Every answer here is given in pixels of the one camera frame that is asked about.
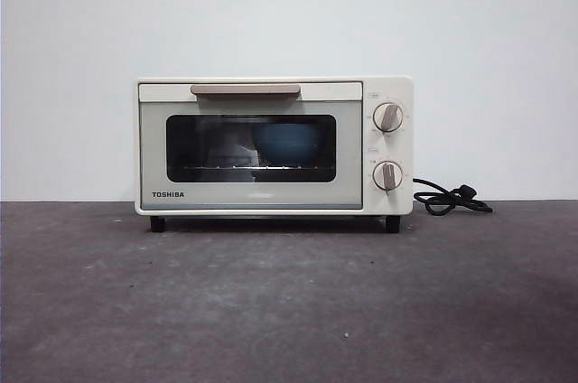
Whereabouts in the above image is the blue bowl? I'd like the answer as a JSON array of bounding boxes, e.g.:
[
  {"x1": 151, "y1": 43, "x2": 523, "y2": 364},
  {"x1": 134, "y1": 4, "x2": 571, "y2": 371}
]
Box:
[{"x1": 250, "y1": 123, "x2": 324, "y2": 167}]

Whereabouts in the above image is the beige oven knob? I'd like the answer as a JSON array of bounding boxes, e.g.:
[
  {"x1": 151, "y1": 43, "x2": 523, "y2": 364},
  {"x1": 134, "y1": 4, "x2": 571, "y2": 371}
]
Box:
[
  {"x1": 371, "y1": 160, "x2": 405, "y2": 192},
  {"x1": 371, "y1": 101, "x2": 406, "y2": 134}
]

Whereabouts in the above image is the black power cable with plug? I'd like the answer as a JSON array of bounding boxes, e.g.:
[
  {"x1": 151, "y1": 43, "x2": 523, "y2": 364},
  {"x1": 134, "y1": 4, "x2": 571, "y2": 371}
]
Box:
[{"x1": 411, "y1": 176, "x2": 494, "y2": 216}]

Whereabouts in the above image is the cream Toshiba toaster oven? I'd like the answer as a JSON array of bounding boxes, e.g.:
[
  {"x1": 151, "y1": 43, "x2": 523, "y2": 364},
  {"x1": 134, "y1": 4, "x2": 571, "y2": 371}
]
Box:
[{"x1": 134, "y1": 76, "x2": 415, "y2": 234}]

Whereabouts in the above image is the metal wire oven rack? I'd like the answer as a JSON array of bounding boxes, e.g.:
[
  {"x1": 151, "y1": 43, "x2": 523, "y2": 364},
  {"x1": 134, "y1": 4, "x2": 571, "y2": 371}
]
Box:
[{"x1": 180, "y1": 163, "x2": 335, "y2": 173}]

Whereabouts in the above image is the oven door with glass window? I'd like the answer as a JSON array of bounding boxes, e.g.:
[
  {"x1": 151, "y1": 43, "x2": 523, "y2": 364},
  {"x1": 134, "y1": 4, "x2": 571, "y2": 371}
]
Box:
[{"x1": 137, "y1": 80, "x2": 364, "y2": 211}]

